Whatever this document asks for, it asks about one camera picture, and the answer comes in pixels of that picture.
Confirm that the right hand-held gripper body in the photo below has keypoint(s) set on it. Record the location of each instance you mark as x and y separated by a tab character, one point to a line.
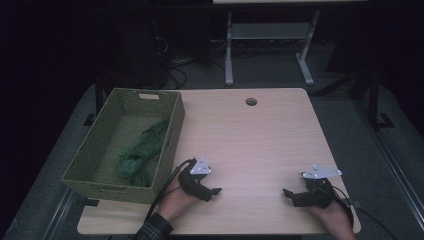
318	193

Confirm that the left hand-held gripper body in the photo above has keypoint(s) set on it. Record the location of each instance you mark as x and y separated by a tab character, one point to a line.
188	181

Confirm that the green fuzzy garment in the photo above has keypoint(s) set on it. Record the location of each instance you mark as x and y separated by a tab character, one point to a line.
141	150

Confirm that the green woven basket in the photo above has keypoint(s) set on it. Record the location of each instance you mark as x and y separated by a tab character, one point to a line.
100	186

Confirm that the person's left hand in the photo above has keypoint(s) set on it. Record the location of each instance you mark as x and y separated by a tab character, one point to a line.
175	203

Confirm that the person's right hand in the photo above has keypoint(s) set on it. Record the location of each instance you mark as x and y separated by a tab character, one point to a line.
336	221

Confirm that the black metal stand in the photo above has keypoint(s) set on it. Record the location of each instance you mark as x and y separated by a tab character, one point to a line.
373	100

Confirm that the dark cabinet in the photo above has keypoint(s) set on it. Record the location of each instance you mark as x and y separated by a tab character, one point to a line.
133	50

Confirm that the white metal stand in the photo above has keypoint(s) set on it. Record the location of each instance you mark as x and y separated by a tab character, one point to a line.
266	30

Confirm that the aluminium floor rail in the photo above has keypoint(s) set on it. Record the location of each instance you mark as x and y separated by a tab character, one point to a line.
58	213
396	166

